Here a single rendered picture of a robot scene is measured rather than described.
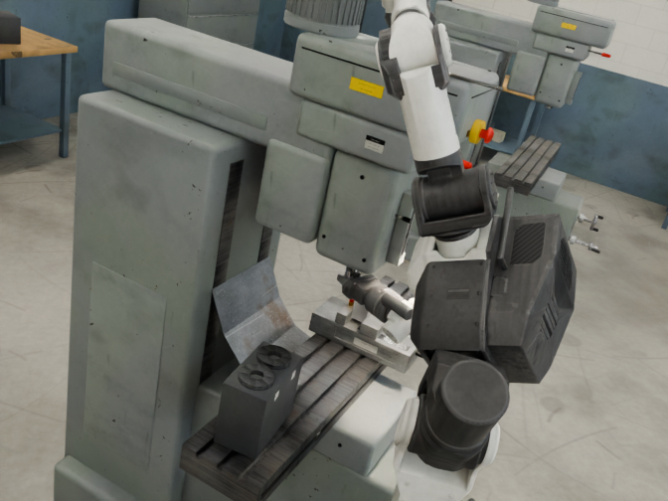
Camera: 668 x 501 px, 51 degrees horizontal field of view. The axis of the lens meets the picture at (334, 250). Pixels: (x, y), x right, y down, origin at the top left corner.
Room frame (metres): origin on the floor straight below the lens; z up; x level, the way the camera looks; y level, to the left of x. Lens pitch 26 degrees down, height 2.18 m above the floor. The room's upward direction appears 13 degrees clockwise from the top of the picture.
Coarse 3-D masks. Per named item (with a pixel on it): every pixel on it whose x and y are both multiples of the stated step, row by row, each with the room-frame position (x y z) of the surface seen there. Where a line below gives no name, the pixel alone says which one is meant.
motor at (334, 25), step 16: (288, 0) 1.87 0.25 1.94; (304, 0) 1.81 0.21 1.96; (320, 0) 1.80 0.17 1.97; (336, 0) 1.81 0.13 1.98; (352, 0) 1.83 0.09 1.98; (288, 16) 1.84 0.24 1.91; (304, 16) 1.80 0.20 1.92; (320, 16) 1.80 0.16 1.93; (336, 16) 1.81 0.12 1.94; (352, 16) 1.84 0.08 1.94; (320, 32) 1.80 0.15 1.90; (336, 32) 1.81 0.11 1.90; (352, 32) 1.84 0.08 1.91
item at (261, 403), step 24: (264, 360) 1.45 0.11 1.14; (288, 360) 1.47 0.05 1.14; (240, 384) 1.35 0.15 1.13; (264, 384) 1.35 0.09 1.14; (288, 384) 1.44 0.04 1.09; (240, 408) 1.33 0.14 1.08; (264, 408) 1.31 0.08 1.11; (288, 408) 1.49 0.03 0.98; (216, 432) 1.34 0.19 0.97; (240, 432) 1.32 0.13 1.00; (264, 432) 1.34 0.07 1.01
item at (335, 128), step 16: (304, 112) 1.76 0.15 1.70; (320, 112) 1.74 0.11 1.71; (336, 112) 1.73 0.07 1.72; (304, 128) 1.76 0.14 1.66; (320, 128) 1.74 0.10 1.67; (336, 128) 1.72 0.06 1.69; (352, 128) 1.71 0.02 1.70; (368, 128) 1.69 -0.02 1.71; (384, 128) 1.68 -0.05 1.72; (336, 144) 1.72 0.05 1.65; (352, 144) 1.70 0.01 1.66; (368, 144) 1.69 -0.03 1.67; (384, 144) 1.67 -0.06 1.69; (400, 144) 1.66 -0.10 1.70; (368, 160) 1.69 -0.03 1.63; (384, 160) 1.67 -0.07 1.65; (400, 160) 1.65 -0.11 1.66
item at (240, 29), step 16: (144, 0) 6.67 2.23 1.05; (160, 0) 6.60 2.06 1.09; (176, 0) 6.53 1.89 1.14; (192, 0) 6.54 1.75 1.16; (208, 0) 6.76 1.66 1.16; (224, 0) 6.99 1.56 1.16; (240, 0) 7.23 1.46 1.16; (256, 0) 7.51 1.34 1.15; (144, 16) 6.67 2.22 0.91; (160, 16) 6.59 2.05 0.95; (176, 16) 6.52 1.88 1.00; (192, 16) 6.55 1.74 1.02; (208, 16) 6.77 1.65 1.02; (224, 16) 7.02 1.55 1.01; (240, 16) 7.27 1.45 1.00; (256, 16) 7.55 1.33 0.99; (208, 32) 6.81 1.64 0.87; (224, 32) 7.05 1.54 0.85; (240, 32) 7.30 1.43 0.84
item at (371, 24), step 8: (368, 0) 8.92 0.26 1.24; (376, 0) 8.88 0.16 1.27; (432, 0) 8.61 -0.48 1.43; (440, 0) 8.57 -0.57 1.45; (448, 0) 8.56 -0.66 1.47; (368, 8) 8.91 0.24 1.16; (376, 8) 8.87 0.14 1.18; (384, 8) 8.83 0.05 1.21; (432, 8) 8.60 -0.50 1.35; (368, 16) 8.91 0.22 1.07; (376, 16) 8.87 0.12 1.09; (384, 16) 8.83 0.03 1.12; (360, 24) 8.96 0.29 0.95; (368, 24) 8.90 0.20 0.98; (376, 24) 8.86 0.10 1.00; (384, 24) 8.82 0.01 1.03; (360, 32) 8.95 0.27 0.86; (368, 32) 8.89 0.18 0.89; (376, 32) 8.85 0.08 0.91
